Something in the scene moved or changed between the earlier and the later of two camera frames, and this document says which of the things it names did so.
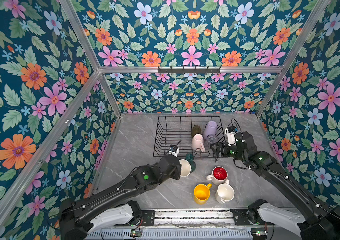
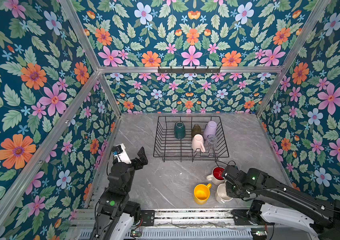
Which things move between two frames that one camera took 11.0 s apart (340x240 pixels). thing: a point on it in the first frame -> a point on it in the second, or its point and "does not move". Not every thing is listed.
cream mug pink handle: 196,142 does not move
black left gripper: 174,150 -> 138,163
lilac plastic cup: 210,129 does not move
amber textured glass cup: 196,129 does not move
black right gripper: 224,146 -> 229,194
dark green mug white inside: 188,165 -> 179,130
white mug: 225,192 does not move
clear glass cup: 211,139 does not move
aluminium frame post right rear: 317,15 does not move
